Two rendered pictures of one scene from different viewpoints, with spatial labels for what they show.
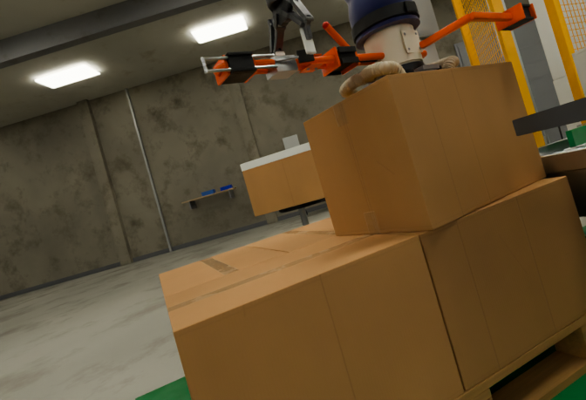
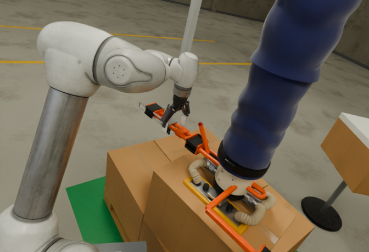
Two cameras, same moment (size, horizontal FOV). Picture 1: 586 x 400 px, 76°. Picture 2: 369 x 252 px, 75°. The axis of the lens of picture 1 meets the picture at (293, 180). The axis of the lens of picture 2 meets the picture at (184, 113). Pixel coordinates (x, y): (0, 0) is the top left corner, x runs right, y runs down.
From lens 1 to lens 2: 1.71 m
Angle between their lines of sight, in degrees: 73
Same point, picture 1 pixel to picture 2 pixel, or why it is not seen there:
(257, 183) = (336, 132)
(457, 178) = (161, 228)
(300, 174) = (354, 158)
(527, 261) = not seen: outside the picture
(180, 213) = not seen: outside the picture
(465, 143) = (174, 230)
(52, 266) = (353, 48)
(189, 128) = not seen: outside the picture
